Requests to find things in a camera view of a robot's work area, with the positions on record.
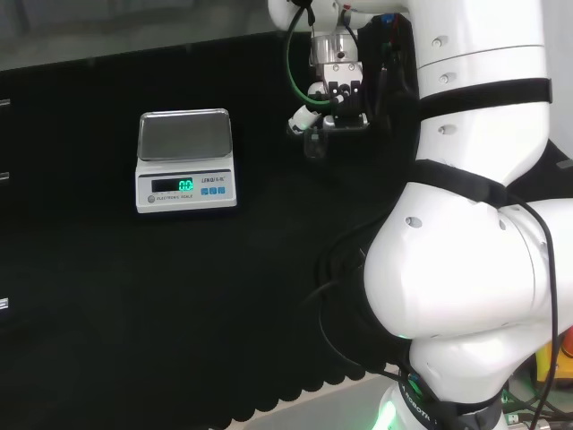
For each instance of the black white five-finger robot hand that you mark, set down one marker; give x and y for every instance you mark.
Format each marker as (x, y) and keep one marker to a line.
(344, 96)

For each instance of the small clear glass beaker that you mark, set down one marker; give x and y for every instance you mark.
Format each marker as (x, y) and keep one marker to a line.
(315, 150)

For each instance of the white electronic balance steel pan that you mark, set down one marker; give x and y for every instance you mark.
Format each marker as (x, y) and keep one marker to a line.
(185, 179)

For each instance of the black bench cloth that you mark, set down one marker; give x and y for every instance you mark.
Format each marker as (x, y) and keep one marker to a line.
(179, 291)

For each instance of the yellow stop button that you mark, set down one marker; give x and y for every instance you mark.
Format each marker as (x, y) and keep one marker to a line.
(548, 358)

